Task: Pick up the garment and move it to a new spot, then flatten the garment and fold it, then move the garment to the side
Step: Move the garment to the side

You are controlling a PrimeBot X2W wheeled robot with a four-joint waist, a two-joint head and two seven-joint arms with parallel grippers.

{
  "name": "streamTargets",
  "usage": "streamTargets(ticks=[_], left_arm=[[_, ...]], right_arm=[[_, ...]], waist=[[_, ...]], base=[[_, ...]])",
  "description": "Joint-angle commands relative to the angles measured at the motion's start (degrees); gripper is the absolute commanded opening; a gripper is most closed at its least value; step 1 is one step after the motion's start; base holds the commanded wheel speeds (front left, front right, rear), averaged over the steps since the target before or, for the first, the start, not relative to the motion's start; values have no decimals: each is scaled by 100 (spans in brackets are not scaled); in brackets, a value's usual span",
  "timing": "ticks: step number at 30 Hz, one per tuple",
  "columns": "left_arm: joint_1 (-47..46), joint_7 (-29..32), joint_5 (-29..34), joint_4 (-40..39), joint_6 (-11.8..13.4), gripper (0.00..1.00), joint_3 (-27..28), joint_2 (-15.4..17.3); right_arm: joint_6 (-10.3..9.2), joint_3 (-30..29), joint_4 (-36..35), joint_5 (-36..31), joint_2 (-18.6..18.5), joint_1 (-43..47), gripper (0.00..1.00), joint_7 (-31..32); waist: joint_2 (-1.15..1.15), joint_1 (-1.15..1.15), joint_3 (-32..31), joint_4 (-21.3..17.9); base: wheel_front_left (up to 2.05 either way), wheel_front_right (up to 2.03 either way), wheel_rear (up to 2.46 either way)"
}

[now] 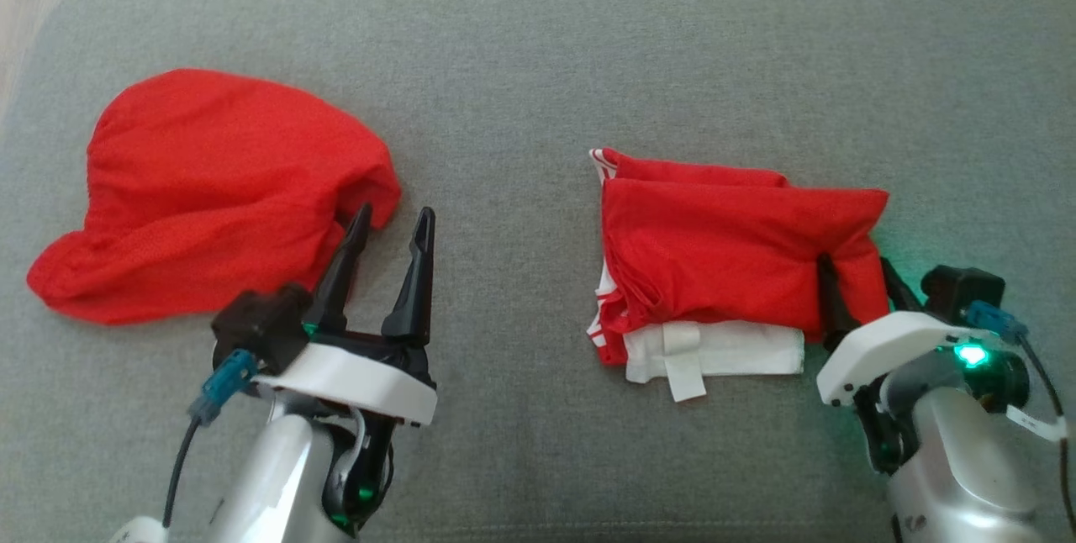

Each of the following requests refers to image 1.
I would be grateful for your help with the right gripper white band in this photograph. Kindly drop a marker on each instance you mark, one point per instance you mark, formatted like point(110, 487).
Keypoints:
point(891, 350)

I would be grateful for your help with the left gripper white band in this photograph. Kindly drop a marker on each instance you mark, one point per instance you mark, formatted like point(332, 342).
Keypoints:
point(353, 375)

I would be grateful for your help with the red garment with white stripes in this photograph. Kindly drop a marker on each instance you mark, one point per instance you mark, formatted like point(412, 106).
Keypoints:
point(723, 249)

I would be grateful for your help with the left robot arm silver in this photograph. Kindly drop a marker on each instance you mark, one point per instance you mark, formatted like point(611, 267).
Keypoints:
point(286, 476)

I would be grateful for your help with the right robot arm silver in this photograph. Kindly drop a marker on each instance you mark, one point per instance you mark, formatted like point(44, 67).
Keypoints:
point(958, 459)

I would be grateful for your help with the plain red mesh garment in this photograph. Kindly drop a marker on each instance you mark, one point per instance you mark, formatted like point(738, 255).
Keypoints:
point(218, 190)

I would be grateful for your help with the large grey sofa seat cushion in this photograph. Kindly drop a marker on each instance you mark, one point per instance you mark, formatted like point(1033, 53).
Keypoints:
point(538, 64)

